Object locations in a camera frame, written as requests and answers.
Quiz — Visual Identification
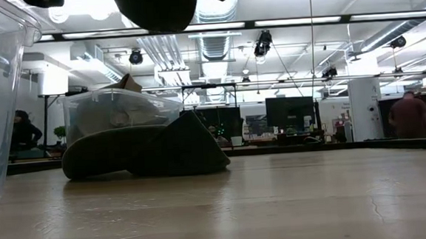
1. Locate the black overhead beam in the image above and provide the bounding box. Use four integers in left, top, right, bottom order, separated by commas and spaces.
39, 9, 426, 44

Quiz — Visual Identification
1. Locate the black ceiling spotlight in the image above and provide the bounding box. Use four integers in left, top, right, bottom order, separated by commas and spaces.
127, 48, 145, 66
389, 34, 408, 50
252, 29, 274, 58

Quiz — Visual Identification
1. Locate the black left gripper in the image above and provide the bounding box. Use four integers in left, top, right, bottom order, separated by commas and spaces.
23, 0, 66, 10

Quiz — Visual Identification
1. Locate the dark green cap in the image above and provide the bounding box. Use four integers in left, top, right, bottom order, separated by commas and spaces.
58, 107, 233, 184
110, 0, 239, 38

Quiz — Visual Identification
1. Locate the black computer monitor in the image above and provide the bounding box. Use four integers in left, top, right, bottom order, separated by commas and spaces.
264, 95, 317, 135

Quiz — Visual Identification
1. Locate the silver ventilation duct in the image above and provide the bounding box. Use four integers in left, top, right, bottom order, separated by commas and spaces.
190, 0, 247, 107

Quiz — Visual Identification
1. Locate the person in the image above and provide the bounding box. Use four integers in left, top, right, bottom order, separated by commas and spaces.
7, 108, 44, 153
385, 89, 426, 141

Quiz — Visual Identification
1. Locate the small background plant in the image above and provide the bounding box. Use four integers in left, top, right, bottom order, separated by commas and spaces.
53, 125, 68, 146

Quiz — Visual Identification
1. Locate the white pillar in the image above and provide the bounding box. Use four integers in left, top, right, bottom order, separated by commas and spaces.
347, 77, 385, 143

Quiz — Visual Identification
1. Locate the dark display screen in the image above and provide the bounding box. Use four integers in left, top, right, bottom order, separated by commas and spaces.
193, 106, 246, 144

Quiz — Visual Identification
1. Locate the thin hanging cable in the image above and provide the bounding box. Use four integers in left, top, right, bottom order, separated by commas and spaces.
306, 0, 319, 99

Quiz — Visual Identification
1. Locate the black-legged background table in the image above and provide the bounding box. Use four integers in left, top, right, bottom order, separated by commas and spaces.
37, 86, 94, 159

